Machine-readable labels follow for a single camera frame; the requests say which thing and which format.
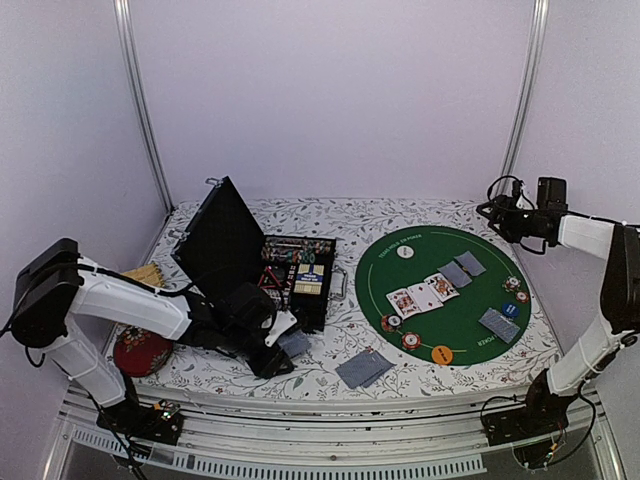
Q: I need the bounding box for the face-down board card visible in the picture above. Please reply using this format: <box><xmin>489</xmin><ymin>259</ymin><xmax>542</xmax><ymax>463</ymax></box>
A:
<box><xmin>455</xmin><ymin>251</ymin><xmax>486</xmax><ymax>277</ymax></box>
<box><xmin>438</xmin><ymin>261</ymin><xmax>472</xmax><ymax>289</ymax></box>

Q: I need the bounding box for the red triangle all-in marker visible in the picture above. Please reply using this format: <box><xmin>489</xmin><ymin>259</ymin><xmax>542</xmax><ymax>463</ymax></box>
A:
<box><xmin>258</xmin><ymin>266</ymin><xmax>283</xmax><ymax>290</ymax></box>

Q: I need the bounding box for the boxed playing cards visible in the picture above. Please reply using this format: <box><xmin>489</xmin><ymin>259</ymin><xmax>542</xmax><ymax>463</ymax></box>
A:
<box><xmin>293</xmin><ymin>264</ymin><xmax>325</xmax><ymax>295</ymax></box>

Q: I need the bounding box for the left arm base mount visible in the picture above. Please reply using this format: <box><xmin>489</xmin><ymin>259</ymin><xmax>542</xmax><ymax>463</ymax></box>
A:
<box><xmin>97</xmin><ymin>398</ymin><xmax>184</xmax><ymax>446</ymax></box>

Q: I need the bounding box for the blue small blind button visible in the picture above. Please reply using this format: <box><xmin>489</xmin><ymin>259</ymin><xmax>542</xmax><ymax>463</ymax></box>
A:
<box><xmin>501</xmin><ymin>303</ymin><xmax>520</xmax><ymax>319</ymax></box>

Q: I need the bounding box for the small red chip stack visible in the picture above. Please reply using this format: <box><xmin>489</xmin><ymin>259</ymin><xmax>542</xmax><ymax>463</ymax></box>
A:
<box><xmin>515</xmin><ymin>291</ymin><xmax>530</xmax><ymax>304</ymax></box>

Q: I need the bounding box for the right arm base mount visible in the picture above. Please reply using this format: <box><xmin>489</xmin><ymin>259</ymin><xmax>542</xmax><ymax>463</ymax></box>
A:
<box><xmin>480</xmin><ymin>395</ymin><xmax>568</xmax><ymax>470</ymax></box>

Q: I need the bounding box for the floral tablecloth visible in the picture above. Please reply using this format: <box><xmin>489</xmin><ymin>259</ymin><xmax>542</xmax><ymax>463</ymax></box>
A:
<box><xmin>134</xmin><ymin>199</ymin><xmax>561</xmax><ymax>401</ymax></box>

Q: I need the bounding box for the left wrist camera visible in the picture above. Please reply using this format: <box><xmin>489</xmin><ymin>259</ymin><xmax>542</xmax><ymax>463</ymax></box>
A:
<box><xmin>264</xmin><ymin>310</ymin><xmax>297</xmax><ymax>347</ymax></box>

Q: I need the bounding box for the black poker chip case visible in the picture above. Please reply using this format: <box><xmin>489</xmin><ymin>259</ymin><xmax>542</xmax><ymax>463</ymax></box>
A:
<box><xmin>171</xmin><ymin>177</ymin><xmax>337</xmax><ymax>333</ymax></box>

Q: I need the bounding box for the left aluminium frame post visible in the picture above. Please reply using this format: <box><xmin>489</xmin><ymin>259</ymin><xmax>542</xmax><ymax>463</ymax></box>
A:
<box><xmin>113</xmin><ymin>0</ymin><xmax>174</xmax><ymax>214</ymax></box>

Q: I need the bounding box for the front aluminium rail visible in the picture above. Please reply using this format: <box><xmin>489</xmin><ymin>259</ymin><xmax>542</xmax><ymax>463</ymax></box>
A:
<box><xmin>42</xmin><ymin>384</ymin><xmax>626</xmax><ymax>479</ymax></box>

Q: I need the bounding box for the green poker felt mat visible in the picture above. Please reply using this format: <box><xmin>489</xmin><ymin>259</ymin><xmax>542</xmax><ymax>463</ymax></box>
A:
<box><xmin>355</xmin><ymin>226</ymin><xmax>532</xmax><ymax>367</ymax></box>

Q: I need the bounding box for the purple black chip stack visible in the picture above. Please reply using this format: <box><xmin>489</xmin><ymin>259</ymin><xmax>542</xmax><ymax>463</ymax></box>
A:
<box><xmin>381</xmin><ymin>315</ymin><xmax>403</xmax><ymax>333</ymax></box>

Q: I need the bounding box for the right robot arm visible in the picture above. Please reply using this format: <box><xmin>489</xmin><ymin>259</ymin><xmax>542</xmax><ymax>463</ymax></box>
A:
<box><xmin>476</xmin><ymin>175</ymin><xmax>639</xmax><ymax>436</ymax></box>

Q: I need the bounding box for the right aluminium frame post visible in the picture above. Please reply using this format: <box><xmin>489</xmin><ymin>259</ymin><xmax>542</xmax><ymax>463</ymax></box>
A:
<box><xmin>501</xmin><ymin>0</ymin><xmax>550</xmax><ymax>175</ymax></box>

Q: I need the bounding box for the orange big blind button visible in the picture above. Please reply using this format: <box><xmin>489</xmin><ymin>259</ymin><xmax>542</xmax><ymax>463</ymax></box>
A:
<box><xmin>431</xmin><ymin>345</ymin><xmax>454</xmax><ymax>365</ymax></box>

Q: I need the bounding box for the face-up king card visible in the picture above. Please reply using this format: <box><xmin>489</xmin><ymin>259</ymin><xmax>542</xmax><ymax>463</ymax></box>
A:
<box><xmin>386</xmin><ymin>288</ymin><xmax>421</xmax><ymax>319</ymax></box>

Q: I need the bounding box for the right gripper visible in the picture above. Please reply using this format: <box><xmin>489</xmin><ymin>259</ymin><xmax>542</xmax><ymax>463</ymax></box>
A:
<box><xmin>477</xmin><ymin>195</ymin><xmax>546</xmax><ymax>243</ymax></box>

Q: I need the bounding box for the aluminium frame post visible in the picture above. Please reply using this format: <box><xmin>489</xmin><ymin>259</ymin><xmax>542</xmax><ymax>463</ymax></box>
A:
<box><xmin>501</xmin><ymin>0</ymin><xmax>550</xmax><ymax>175</ymax></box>
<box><xmin>113</xmin><ymin>0</ymin><xmax>174</xmax><ymax>214</ymax></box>

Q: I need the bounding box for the dealt card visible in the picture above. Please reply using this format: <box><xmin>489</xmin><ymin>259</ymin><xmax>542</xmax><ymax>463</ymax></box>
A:
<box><xmin>481</xmin><ymin>317</ymin><xmax>520</xmax><ymax>343</ymax></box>
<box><xmin>336</xmin><ymin>351</ymin><xmax>372</xmax><ymax>389</ymax></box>
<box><xmin>362</xmin><ymin>351</ymin><xmax>395</xmax><ymax>388</ymax></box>
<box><xmin>478</xmin><ymin>308</ymin><xmax>508</xmax><ymax>332</ymax></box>

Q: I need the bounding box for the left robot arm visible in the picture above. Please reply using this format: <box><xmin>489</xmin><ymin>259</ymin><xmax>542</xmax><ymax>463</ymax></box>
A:
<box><xmin>1</xmin><ymin>238</ymin><xmax>297</xmax><ymax>434</ymax></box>

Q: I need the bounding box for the poker chip row far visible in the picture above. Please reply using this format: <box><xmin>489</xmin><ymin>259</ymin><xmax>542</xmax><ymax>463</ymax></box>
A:
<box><xmin>262</xmin><ymin>236</ymin><xmax>334</xmax><ymax>264</ymax></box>

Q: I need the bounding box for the white dealer button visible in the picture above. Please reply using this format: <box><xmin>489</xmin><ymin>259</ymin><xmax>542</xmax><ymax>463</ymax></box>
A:
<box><xmin>396</xmin><ymin>244</ymin><xmax>415</xmax><ymax>259</ymax></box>

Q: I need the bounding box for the blue playing card deck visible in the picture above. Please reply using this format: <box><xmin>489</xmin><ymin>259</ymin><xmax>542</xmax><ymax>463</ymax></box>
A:
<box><xmin>277</xmin><ymin>331</ymin><xmax>311</xmax><ymax>358</ymax></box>

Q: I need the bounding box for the face-up jack card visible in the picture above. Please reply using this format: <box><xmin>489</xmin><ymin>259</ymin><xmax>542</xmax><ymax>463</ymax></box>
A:
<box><xmin>424</xmin><ymin>273</ymin><xmax>459</xmax><ymax>302</ymax></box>

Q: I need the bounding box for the red embroidered round cushion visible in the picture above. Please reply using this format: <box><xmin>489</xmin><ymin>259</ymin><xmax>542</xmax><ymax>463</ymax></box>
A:
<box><xmin>113</xmin><ymin>326</ymin><xmax>173</xmax><ymax>378</ymax></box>

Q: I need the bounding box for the woven wicker basket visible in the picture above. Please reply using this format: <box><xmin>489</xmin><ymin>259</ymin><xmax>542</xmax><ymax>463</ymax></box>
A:
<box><xmin>123</xmin><ymin>263</ymin><xmax>166</xmax><ymax>288</ymax></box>

